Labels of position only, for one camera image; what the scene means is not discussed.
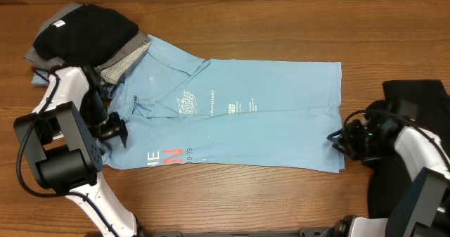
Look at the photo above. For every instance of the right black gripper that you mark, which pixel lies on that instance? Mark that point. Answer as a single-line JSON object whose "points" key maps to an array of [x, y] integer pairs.
{"points": [[347, 142]]}

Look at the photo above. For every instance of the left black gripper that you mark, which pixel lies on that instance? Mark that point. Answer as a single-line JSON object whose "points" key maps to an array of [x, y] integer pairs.
{"points": [[117, 126]]}

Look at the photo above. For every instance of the light blue printed t-shirt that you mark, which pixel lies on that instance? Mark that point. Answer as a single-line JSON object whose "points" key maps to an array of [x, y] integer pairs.
{"points": [[179, 108]]}

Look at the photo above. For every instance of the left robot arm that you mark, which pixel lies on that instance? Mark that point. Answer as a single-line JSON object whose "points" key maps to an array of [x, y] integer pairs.
{"points": [[60, 154]]}

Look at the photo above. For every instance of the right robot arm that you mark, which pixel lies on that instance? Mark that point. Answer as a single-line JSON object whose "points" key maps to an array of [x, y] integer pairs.
{"points": [[409, 191]]}

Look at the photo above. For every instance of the folded grey garment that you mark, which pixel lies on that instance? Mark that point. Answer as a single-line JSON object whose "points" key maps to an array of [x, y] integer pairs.
{"points": [[112, 69]]}

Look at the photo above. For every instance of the black garment at right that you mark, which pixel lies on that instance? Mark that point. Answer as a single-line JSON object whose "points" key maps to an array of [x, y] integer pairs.
{"points": [[390, 179]]}

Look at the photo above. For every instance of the folded blue denim garment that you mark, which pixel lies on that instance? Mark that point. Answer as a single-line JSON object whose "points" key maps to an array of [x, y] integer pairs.
{"points": [[40, 78]]}

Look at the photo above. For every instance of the folded black garment on stack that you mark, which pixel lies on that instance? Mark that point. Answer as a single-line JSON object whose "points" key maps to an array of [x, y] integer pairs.
{"points": [[89, 35]]}

